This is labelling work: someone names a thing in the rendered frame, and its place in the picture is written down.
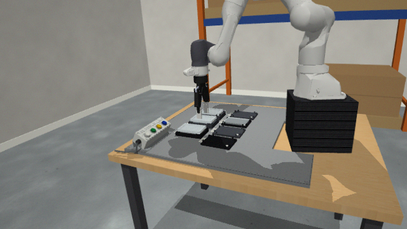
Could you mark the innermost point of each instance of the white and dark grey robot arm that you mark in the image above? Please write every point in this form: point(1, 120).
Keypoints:
point(313, 80)

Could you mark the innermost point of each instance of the grey button panel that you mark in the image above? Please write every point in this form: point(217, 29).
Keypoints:
point(149, 136)

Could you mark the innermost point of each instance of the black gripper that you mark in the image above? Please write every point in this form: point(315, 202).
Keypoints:
point(201, 91)

